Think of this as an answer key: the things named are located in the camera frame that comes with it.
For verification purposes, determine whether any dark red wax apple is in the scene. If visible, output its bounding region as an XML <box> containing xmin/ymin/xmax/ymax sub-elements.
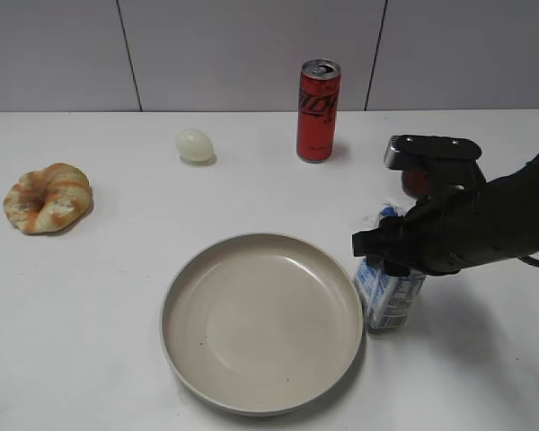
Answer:
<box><xmin>401</xmin><ymin>170</ymin><xmax>431</xmax><ymax>199</ymax></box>

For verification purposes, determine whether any brown white bagel bread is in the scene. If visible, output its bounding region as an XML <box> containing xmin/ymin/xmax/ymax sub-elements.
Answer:
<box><xmin>3</xmin><ymin>163</ymin><xmax>93</xmax><ymax>234</ymax></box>

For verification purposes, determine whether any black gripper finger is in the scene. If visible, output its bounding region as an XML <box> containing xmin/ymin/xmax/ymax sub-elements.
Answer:
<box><xmin>351</xmin><ymin>216</ymin><xmax>414</xmax><ymax>277</ymax></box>
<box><xmin>384</xmin><ymin>135</ymin><xmax>486</xmax><ymax>200</ymax></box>

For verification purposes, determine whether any red soda can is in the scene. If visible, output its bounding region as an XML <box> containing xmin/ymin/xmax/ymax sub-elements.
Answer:
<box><xmin>296</xmin><ymin>58</ymin><xmax>341</xmax><ymax>163</ymax></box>

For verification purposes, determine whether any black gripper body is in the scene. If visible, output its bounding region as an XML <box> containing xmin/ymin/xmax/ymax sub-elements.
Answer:
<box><xmin>403</xmin><ymin>161</ymin><xmax>539</xmax><ymax>276</ymax></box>

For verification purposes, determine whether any blue white milk carton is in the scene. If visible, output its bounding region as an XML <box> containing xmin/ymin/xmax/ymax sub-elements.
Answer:
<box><xmin>351</xmin><ymin>200</ymin><xmax>428</xmax><ymax>330</ymax></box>

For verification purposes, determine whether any beige round plate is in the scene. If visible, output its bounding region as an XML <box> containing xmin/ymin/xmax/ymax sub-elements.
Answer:
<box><xmin>161</xmin><ymin>233</ymin><xmax>364</xmax><ymax>416</ymax></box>

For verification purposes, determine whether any white egg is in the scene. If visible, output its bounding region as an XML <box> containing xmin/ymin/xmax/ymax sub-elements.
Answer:
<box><xmin>175</xmin><ymin>128</ymin><xmax>215</xmax><ymax>163</ymax></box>

